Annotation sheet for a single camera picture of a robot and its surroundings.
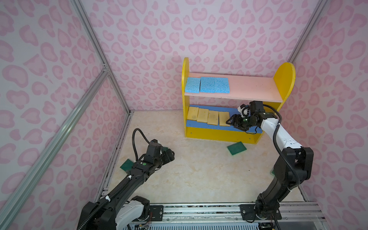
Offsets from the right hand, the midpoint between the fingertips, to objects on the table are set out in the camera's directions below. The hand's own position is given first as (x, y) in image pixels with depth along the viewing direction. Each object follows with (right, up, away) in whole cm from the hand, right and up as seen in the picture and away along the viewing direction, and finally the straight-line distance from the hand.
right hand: (231, 121), depth 86 cm
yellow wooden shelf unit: (-9, +18, +32) cm, 37 cm away
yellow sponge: (-16, +4, +9) cm, 19 cm away
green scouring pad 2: (-43, -18, +12) cm, 48 cm away
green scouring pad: (+6, -18, +11) cm, 22 cm away
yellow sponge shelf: (-23, +5, +12) cm, 26 cm away
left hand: (-36, -18, -2) cm, 41 cm away
